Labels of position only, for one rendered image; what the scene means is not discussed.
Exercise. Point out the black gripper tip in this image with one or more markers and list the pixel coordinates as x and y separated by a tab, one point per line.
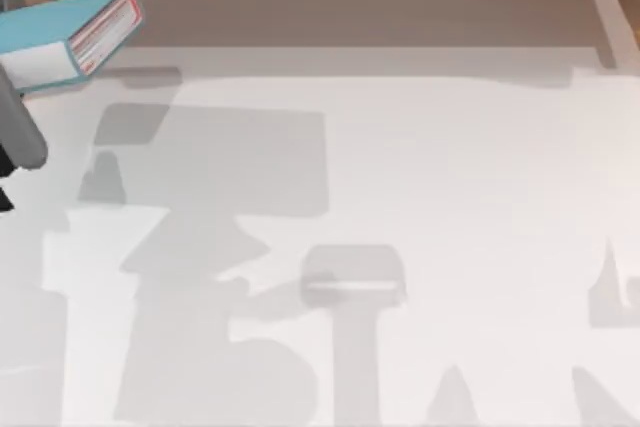
4	201

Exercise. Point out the teal and white book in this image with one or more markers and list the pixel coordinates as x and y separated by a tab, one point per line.
45	27

